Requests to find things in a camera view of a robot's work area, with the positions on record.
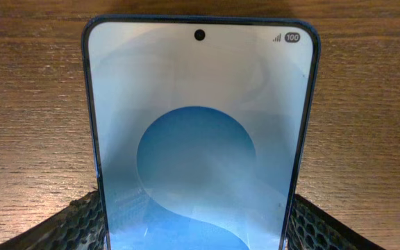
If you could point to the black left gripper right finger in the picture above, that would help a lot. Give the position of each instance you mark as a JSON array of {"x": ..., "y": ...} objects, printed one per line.
[{"x": 310, "y": 228}]

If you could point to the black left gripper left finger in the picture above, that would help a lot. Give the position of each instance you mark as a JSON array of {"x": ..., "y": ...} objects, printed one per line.
[{"x": 81, "y": 225}]

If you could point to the blue Samsung smartphone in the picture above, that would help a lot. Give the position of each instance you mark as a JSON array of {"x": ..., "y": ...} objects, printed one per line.
[{"x": 198, "y": 126}]

